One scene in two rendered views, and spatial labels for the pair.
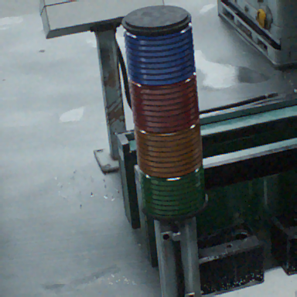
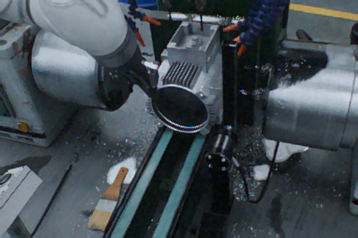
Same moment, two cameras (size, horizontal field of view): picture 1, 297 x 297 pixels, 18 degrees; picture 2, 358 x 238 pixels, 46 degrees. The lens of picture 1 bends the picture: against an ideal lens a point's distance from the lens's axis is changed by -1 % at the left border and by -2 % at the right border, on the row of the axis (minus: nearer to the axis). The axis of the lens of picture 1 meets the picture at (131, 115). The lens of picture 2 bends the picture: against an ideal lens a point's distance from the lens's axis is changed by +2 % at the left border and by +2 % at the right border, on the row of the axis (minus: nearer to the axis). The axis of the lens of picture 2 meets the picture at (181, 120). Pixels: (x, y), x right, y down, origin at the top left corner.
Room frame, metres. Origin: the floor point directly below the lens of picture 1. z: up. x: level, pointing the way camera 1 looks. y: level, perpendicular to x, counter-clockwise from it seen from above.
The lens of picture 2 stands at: (0.71, 0.24, 1.72)
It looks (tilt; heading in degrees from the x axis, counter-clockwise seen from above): 43 degrees down; 305
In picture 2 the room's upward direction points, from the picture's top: 7 degrees counter-clockwise
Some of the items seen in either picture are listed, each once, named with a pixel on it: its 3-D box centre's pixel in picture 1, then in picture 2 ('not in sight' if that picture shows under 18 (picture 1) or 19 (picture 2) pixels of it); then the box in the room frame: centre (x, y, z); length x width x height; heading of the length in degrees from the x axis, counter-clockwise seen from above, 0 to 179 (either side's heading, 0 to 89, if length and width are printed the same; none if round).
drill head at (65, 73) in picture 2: not in sight; (73, 61); (1.52, -0.43, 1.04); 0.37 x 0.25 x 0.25; 12
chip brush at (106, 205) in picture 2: not in sight; (110, 196); (1.28, -0.21, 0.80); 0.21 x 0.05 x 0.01; 105
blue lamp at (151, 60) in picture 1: (159, 48); not in sight; (0.77, -0.03, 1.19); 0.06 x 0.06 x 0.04
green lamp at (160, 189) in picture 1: (172, 183); not in sight; (0.77, -0.03, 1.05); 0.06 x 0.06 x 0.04
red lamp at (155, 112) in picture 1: (164, 95); not in sight; (0.77, -0.03, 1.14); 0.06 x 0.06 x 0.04
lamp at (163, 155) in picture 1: (168, 140); not in sight; (0.77, -0.03, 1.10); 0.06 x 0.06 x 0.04
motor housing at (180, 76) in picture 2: not in sight; (192, 85); (1.18, -0.50, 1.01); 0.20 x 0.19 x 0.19; 101
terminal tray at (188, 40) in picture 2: not in sight; (194, 47); (1.18, -0.54, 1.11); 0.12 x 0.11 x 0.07; 101
